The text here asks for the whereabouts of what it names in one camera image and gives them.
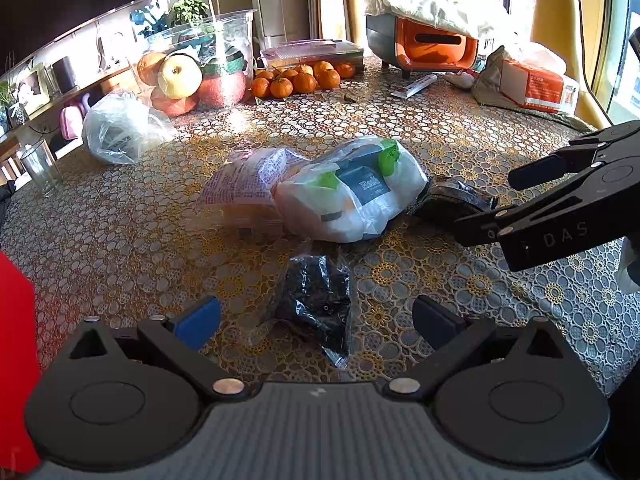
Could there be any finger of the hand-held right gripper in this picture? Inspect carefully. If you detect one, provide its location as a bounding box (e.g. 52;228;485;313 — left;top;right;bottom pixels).
454;147;640;249
507;121;640;192

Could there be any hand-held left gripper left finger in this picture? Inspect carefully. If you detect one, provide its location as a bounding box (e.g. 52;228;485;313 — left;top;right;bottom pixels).
65;295;248;402

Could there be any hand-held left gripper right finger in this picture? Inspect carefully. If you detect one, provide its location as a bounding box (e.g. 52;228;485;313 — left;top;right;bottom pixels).
382;294;576;402

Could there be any black pouch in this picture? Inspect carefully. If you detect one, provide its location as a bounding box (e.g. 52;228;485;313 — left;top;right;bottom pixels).
412;177;498;223

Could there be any black plastic packet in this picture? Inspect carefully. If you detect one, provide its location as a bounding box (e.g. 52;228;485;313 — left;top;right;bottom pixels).
272;252;356;368

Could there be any red cardboard box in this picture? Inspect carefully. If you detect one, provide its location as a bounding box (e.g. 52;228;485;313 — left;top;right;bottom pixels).
0;250;42;473

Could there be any desktop with lace tablecloth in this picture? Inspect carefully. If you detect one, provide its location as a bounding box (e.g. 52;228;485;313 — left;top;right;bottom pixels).
0;55;640;401

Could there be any pale soft object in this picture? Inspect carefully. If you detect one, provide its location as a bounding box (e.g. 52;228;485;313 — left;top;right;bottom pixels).
617;237;640;291

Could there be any orange white tissue box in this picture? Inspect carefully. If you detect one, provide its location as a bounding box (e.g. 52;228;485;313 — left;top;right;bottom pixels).
497;57;581;113

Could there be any beige cloth bag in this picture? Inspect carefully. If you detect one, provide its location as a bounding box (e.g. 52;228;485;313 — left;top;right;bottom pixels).
470;45;601;131

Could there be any pink bread packet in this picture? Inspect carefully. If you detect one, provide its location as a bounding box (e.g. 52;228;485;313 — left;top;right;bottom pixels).
197;147;311;231

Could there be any white green plastic packet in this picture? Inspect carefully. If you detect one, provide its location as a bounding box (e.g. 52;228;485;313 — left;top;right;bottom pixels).
276;135;430;243

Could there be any orange grey appliance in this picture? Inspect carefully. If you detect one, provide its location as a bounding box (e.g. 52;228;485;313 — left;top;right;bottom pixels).
366;12;480;80

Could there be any window curtain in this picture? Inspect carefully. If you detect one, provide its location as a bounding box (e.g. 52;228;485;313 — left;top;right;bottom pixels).
530;0;640;121

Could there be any white plastic cover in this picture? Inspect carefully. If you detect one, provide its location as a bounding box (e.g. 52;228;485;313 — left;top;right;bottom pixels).
362;0;511;41

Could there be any clear plastic bag of greens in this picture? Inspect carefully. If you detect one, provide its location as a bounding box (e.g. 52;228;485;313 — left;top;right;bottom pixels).
81;91;176;166

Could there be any drinking glass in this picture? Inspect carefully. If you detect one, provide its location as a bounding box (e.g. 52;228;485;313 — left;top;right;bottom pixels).
17;140;63;197

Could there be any pile of tangerines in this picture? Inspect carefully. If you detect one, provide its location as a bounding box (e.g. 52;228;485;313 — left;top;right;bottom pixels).
250;60;357;100

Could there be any dark cloth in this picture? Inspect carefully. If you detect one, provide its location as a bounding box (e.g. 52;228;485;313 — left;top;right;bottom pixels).
0;180;18;221

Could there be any pink bag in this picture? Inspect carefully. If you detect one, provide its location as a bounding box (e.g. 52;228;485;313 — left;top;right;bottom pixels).
60;102;86;140

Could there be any yellow apple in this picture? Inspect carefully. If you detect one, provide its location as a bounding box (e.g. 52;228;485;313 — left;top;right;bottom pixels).
157;53;203;100

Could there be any clear plastic lidded container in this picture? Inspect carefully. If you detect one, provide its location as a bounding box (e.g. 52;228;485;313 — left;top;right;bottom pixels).
260;39;365;68

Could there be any wooden television console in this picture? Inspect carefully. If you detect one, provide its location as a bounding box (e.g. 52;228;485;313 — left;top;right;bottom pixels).
0;60;141;181

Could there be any small potted green plant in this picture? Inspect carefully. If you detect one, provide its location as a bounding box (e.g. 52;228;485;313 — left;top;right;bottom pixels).
0;77;28;133

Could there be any grey speaker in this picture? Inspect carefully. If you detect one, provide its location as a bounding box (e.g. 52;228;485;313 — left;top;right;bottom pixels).
50;56;78;96

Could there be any clear plastic fruit bowl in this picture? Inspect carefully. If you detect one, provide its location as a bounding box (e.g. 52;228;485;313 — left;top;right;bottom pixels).
127;8;258;118

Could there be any white standing air conditioner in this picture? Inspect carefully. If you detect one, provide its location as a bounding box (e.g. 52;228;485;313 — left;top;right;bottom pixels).
245;0;313;53

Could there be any blue white toy figure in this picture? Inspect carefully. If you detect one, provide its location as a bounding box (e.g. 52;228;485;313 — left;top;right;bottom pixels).
129;7;173;41

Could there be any black television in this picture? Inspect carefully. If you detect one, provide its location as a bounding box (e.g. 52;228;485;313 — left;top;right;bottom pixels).
0;0;151;68

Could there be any white picture frame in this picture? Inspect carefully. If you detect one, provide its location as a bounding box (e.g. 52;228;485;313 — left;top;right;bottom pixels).
15;62;51;113

